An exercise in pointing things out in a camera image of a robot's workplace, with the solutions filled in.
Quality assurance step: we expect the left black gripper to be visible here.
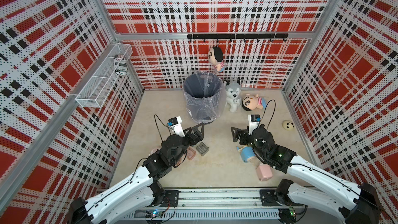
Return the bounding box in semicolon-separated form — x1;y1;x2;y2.
171;122;204;165

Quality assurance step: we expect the translucent grey sharpener tray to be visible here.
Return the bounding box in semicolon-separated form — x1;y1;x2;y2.
195;142;209;156

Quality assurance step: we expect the blue sharpener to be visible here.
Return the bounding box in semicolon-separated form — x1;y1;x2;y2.
236;146;256;163

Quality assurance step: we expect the grey bin with plastic liner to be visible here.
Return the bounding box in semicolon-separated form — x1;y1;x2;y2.
182;72;227;124

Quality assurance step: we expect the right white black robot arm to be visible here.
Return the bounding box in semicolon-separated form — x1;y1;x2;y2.
231;124;382;224

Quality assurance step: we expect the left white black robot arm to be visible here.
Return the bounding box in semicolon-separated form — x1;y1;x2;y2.
67;123;205;224

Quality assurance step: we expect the lying cartoon boy doll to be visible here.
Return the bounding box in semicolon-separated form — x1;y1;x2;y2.
241;94;267;111

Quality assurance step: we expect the husky plush toy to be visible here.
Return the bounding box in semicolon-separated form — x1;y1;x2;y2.
224;80;241;113

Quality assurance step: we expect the cream panda face ball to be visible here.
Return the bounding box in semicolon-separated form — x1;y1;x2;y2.
282;120;295;131

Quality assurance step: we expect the hanging cartoon boy doll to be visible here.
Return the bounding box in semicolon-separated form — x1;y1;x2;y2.
207;47;224;73

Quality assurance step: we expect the left green circuit board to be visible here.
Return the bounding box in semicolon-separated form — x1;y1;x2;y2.
145;209;163;219

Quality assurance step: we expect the green circuit board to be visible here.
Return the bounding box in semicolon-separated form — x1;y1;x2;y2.
145;209;163;219
278;208;296;224

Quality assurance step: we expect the right green circuit board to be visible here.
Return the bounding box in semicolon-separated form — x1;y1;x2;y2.
278;208;296;224

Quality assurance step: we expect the black white can in basket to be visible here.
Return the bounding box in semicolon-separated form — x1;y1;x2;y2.
114;55;127;76

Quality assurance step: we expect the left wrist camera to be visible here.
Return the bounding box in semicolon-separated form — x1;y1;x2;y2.
167;116;185;137

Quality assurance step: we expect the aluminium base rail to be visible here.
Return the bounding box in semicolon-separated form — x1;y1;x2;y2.
119;188;313;224

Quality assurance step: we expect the black wall hook rail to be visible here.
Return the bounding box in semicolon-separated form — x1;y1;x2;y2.
187;33;289;41

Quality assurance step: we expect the white wire wall basket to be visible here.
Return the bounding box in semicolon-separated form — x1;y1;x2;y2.
76;44;132;108

